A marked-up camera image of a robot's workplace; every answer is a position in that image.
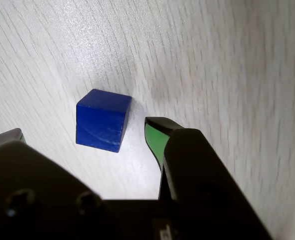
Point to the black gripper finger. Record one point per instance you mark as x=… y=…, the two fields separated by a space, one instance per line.
x=37 y=190
x=207 y=180

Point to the blue wooden cube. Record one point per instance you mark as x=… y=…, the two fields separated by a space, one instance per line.
x=100 y=122

